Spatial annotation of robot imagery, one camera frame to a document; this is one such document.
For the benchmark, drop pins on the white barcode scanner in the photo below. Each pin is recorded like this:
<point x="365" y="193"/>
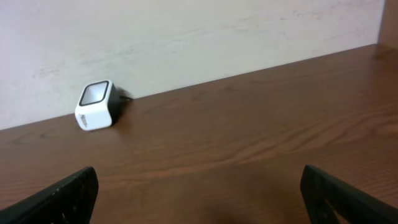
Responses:
<point x="100" y="105"/>

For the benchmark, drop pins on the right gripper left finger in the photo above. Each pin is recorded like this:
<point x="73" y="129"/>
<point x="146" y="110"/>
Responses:
<point x="70" y="200"/>

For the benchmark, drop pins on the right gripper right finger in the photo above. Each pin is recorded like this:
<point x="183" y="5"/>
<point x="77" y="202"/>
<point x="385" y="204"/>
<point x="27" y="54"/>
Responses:
<point x="326" y="197"/>

